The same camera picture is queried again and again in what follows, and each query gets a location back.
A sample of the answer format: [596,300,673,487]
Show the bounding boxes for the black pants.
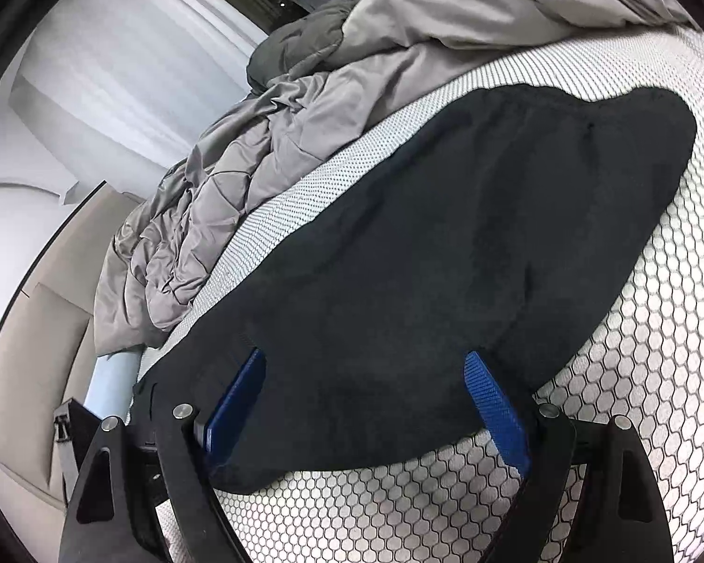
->
[132,83,698,495]

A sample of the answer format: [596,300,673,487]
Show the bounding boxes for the white curtain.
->
[8,0,271,189]

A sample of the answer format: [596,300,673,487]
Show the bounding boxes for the black bag with buckle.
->
[53,400,105,505]

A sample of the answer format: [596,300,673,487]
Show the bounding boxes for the white honeycomb mattress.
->
[132,17,704,563]

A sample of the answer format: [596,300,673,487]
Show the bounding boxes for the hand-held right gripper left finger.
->
[57,347,268,563]

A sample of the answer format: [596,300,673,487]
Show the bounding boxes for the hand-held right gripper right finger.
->
[463,350,675,563]

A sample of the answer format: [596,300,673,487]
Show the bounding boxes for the grey quilted duvet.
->
[92,0,696,356]

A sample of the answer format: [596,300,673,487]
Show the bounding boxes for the light blue bed sheet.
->
[88,350,149,423]

